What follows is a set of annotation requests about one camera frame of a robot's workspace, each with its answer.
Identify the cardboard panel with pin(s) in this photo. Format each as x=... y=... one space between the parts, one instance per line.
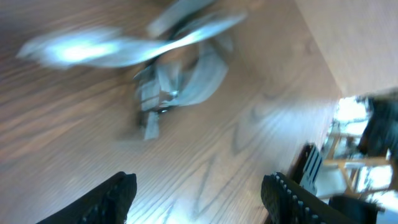
x=358 y=40

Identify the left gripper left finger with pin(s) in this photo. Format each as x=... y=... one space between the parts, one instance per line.
x=108 y=203

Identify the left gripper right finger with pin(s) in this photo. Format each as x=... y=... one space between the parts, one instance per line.
x=287 y=202

